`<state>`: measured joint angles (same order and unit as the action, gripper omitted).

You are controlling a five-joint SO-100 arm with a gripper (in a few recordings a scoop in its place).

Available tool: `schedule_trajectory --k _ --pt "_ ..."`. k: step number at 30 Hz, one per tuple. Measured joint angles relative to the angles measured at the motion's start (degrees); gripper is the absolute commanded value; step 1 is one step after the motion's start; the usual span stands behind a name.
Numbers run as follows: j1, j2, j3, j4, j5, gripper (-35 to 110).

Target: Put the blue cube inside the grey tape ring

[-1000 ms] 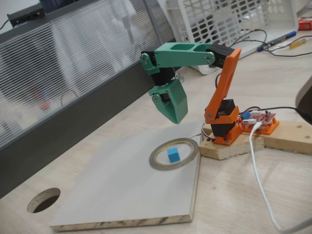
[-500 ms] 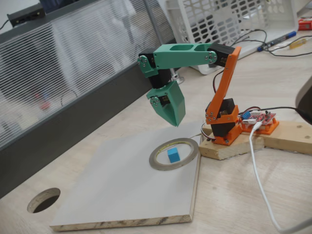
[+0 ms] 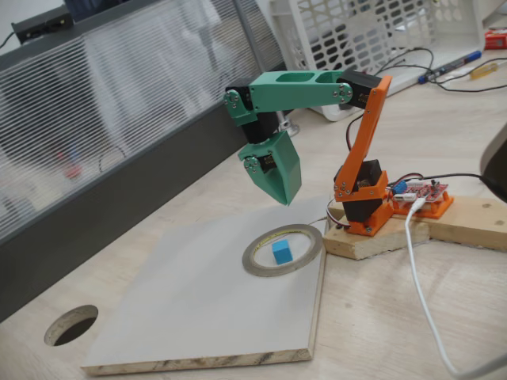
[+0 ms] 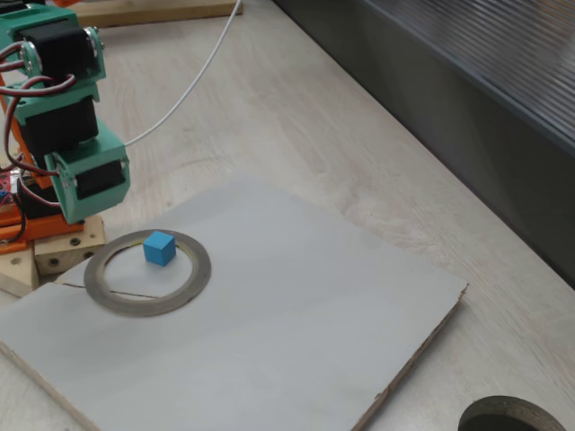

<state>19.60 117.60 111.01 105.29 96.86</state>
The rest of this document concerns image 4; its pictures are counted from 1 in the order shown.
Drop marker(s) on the long wooden plank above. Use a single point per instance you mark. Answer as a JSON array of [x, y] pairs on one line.
[[179, 11]]

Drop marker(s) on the grey translucent desk partition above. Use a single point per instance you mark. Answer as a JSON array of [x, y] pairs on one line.
[[471, 112]]

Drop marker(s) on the red controller circuit board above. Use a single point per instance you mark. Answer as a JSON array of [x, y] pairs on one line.
[[5, 184]]

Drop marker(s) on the blue cube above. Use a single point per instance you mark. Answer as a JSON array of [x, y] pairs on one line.
[[158, 251]]

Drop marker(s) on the wooden robot base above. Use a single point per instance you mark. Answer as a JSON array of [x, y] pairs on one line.
[[67, 251]]

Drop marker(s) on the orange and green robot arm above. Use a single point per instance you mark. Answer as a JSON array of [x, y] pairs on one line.
[[58, 49]]

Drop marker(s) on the grey-topped wooden board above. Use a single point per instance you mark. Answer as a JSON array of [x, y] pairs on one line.
[[269, 336]]

